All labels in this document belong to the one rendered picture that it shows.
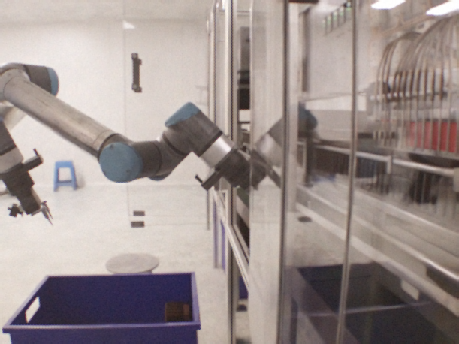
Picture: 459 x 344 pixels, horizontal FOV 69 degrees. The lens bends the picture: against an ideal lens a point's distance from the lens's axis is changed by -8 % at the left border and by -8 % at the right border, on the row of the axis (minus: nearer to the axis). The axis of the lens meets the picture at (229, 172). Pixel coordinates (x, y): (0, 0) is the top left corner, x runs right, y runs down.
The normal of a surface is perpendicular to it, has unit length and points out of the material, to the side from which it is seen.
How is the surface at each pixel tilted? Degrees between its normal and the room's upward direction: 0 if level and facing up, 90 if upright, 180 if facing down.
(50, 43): 90
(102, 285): 90
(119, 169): 92
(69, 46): 90
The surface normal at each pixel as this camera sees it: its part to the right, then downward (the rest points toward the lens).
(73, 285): 0.13, 0.14
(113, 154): -0.34, 0.16
